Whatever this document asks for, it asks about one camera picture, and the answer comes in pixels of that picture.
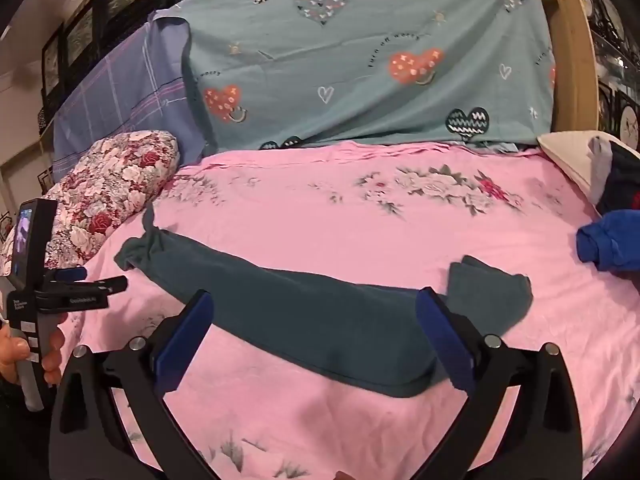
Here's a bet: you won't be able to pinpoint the person's left hand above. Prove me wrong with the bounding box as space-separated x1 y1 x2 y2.
0 322 66 386

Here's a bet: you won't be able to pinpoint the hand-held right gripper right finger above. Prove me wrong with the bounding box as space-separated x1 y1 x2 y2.
415 286 583 480

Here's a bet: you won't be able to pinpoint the white quilted pillow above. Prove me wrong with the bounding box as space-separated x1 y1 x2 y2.
537 131 621 206

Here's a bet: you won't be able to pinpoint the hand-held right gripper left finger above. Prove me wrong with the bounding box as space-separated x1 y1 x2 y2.
48 289 221 480

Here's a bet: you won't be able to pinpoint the blue plaid sheet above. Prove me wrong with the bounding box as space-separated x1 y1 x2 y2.
52 10 218 181

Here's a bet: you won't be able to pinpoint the dark green pants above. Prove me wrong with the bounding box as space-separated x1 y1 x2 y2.
114 202 533 398

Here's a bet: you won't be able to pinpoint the black display shelf with ornaments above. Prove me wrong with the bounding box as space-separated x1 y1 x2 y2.
570 0 640 151

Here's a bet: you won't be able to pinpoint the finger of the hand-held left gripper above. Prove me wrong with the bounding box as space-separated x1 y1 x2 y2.
47 267 88 283
50 276 128 297

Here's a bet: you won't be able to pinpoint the bright blue garment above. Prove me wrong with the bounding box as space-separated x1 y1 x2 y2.
576 209 640 273

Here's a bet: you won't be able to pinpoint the red floral pillow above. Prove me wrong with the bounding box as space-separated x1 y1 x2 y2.
0 130 181 276

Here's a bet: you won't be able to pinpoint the teal heart-print sheet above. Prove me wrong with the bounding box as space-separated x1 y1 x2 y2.
180 0 558 151

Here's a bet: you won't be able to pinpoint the dark navy garment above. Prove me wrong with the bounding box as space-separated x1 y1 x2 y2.
595 140 640 216

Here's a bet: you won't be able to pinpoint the pink floral bedsheet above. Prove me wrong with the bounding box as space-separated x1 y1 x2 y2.
0 140 640 480

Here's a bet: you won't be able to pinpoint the wooden shelf frame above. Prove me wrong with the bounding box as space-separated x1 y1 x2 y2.
517 0 601 133

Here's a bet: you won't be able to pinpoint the black framed wall pictures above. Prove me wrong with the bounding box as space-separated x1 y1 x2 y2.
40 0 181 111

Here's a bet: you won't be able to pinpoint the grey cloth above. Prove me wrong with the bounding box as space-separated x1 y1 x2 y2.
587 136 613 201

